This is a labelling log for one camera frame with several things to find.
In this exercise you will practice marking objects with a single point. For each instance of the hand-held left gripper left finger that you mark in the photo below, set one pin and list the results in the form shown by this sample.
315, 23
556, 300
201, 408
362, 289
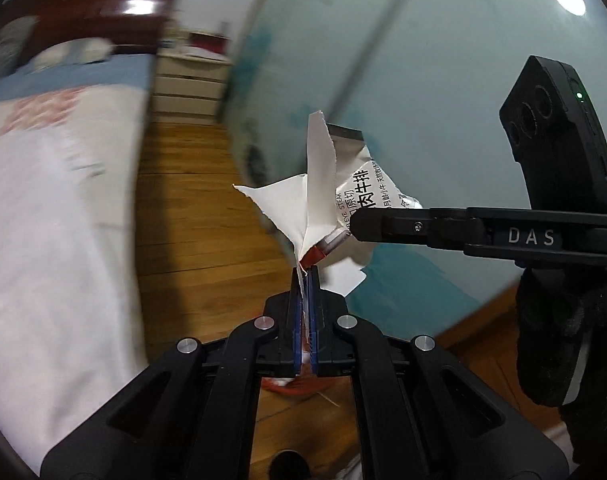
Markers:
296, 325

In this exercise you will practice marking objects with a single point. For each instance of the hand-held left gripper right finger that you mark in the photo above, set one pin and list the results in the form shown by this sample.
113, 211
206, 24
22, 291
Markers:
311, 320

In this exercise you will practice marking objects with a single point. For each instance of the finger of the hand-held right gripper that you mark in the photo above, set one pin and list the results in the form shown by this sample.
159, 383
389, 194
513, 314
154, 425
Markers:
403, 227

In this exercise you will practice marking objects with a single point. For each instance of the orange plastic basket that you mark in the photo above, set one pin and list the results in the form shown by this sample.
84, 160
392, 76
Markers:
303, 386

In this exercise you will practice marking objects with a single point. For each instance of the white torn wrapper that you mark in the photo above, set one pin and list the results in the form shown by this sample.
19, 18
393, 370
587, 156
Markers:
313, 200

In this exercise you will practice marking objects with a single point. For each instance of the person's right hand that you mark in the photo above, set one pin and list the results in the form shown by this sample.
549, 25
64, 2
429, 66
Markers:
553, 340

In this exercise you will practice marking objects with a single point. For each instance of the dark round object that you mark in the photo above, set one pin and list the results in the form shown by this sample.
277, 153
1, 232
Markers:
289, 465

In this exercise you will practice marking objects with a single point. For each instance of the beige nightstand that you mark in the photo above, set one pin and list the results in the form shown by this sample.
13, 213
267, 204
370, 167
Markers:
191, 85

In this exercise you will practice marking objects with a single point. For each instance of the red box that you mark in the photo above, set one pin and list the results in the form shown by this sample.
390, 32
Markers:
208, 43

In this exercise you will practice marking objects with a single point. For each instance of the bed with blue sheet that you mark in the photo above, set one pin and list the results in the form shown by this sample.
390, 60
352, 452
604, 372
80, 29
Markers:
93, 72

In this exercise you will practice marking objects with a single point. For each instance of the white and blue pillow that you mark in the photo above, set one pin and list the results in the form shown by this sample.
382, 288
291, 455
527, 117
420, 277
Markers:
73, 52

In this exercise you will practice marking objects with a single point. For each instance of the dark red wooden headboard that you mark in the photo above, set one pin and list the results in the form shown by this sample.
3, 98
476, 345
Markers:
93, 7

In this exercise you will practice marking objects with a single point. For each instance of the grey plaid pillow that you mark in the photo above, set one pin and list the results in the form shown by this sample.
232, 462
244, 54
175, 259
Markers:
8, 40

